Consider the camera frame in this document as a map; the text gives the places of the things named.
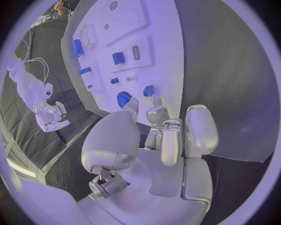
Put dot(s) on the blue fat cylinder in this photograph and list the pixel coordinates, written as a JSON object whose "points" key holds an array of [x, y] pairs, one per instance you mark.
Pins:
{"points": [[77, 47]]}

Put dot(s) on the person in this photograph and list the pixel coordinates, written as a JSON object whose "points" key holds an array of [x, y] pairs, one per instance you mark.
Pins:
{"points": [[62, 8]]}

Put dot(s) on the blue plug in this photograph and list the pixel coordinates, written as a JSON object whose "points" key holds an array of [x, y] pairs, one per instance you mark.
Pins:
{"points": [[148, 91]]}

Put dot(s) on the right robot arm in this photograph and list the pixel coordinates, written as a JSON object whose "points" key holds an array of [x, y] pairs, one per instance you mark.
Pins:
{"points": [[26, 82]]}

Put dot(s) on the blue gear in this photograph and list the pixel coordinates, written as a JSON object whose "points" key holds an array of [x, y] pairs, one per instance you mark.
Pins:
{"points": [[121, 102]]}

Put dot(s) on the glowing light bar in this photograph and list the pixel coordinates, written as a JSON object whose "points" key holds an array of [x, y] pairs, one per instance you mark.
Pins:
{"points": [[20, 168]]}

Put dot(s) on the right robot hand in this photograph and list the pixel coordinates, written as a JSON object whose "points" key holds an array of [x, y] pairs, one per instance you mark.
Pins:
{"points": [[49, 117]]}

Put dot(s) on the blue long cylinder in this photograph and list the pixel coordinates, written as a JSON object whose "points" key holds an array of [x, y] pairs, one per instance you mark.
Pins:
{"points": [[85, 70]]}

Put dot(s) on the white task board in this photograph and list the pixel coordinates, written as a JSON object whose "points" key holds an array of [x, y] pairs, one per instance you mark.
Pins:
{"points": [[131, 31]]}

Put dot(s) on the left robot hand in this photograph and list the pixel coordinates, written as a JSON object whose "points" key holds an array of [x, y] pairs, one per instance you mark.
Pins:
{"points": [[140, 175]]}

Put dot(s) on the blue block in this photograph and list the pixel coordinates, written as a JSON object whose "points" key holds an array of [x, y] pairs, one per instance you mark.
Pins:
{"points": [[118, 58]]}

